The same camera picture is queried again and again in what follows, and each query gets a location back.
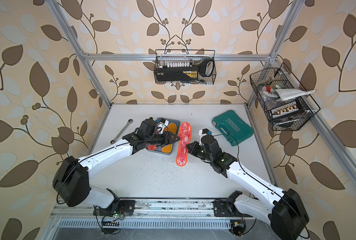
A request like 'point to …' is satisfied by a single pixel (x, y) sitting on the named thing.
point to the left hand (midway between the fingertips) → (178, 140)
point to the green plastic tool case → (236, 129)
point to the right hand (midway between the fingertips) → (185, 145)
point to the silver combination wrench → (130, 121)
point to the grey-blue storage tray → (159, 149)
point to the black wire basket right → (263, 83)
